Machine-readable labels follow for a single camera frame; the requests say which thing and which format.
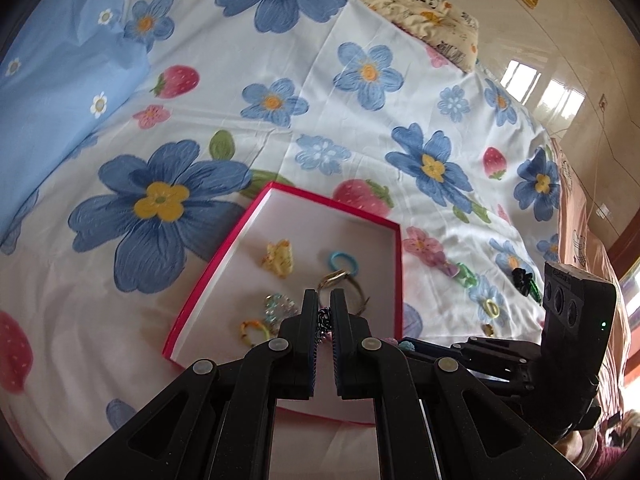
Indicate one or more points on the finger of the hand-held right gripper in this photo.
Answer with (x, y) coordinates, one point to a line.
(500, 352)
(490, 377)

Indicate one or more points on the light blue flower-print pillow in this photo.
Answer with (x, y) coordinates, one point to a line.
(50, 110)

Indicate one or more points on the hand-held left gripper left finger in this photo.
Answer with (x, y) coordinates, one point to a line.
(306, 350)

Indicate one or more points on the white floral bedsheet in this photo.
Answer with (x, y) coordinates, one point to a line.
(250, 110)

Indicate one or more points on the purple hair clip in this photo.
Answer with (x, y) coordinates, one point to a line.
(447, 267)

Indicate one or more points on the red shallow box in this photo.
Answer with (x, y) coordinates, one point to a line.
(300, 230)

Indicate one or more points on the yellow hair claw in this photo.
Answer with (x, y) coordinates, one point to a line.
(279, 259)

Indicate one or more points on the cream animal-print pillow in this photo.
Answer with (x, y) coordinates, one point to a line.
(415, 5)

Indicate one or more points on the green hair clip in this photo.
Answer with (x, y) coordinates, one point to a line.
(467, 276)
(536, 291)

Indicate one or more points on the person's right hand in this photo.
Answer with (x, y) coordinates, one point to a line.
(575, 450)

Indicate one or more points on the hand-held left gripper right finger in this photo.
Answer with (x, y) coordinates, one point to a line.
(342, 350)

